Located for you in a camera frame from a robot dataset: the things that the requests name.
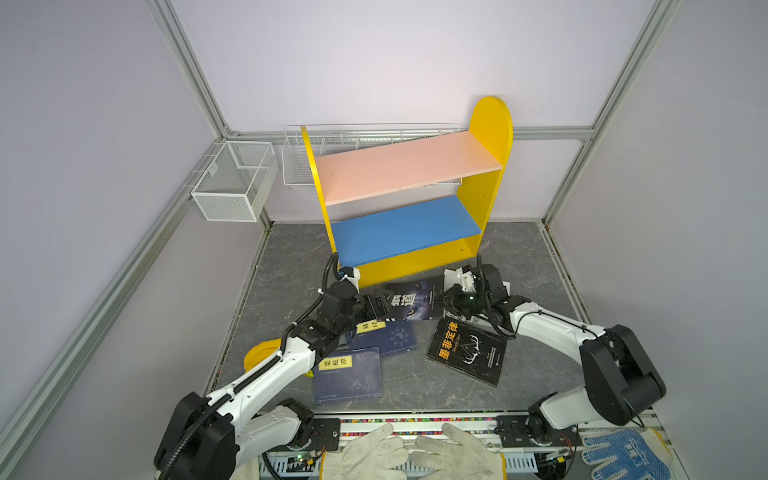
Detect black book orange title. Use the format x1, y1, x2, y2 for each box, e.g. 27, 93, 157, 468
426, 318, 507, 387

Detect dark wolf cover book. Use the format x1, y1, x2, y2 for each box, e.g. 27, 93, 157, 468
385, 278, 444, 321

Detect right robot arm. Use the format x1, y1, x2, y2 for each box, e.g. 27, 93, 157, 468
439, 263, 667, 444

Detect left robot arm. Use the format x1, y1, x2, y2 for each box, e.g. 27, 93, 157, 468
154, 278, 393, 479

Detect navy book top of pile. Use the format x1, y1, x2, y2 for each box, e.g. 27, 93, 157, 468
350, 320, 418, 357

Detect navy book front left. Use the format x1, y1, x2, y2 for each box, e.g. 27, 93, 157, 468
313, 347, 383, 405

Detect yellow banana bunch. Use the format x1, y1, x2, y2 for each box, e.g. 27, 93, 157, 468
243, 338, 281, 372

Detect yellow shelf with pink and blue boards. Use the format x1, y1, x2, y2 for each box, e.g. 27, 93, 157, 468
301, 96, 514, 288

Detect white work glove centre left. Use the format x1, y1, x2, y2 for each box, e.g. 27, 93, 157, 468
319, 423, 409, 480

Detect white work glove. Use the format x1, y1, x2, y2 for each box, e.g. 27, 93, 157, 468
319, 423, 409, 480
409, 423, 507, 480

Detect white work glove centre right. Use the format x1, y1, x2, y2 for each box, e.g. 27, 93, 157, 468
409, 423, 507, 480

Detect white mesh box basket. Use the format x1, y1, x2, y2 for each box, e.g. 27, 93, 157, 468
192, 141, 279, 223

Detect blue dotted knit glove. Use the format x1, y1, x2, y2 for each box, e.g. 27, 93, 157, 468
582, 428, 672, 480

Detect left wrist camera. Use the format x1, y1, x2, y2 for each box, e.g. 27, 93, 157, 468
334, 266, 361, 291

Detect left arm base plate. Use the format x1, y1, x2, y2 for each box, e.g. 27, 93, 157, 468
269, 417, 341, 453

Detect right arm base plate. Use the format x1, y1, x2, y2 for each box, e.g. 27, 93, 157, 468
493, 414, 582, 448

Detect white wire rack basket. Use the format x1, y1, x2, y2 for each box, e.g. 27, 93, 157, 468
281, 123, 466, 189

